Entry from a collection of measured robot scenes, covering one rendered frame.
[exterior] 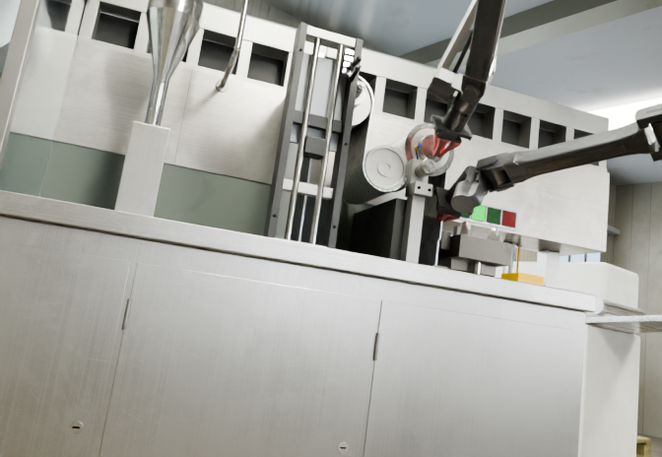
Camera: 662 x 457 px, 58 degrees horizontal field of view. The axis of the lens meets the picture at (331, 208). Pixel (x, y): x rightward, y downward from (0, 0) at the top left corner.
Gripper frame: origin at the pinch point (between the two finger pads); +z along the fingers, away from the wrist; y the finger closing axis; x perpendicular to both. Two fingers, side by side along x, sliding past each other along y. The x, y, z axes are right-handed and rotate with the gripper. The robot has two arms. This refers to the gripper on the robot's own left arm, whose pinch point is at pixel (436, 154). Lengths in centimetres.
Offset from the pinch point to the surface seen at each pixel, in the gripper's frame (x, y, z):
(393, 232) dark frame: -14.5, -7.9, 17.6
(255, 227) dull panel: 7, -38, 43
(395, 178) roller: -2.9, -8.9, 8.7
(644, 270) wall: 328, 508, 292
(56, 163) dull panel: 13, -95, 39
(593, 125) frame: 53, 82, 5
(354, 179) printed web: 1.3, -17.8, 14.9
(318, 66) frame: 6.5, -36.6, -12.3
